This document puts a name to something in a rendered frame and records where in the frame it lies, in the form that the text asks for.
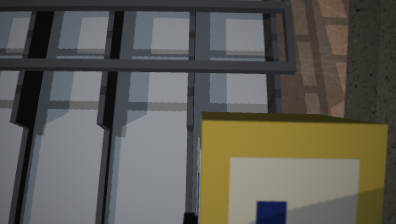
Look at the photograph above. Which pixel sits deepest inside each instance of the yellow butter carton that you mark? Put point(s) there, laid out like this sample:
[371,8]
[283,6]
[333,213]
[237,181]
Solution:
[284,168]

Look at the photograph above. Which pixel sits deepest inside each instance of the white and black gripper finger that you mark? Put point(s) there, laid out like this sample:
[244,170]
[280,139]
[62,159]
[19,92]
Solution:
[190,218]

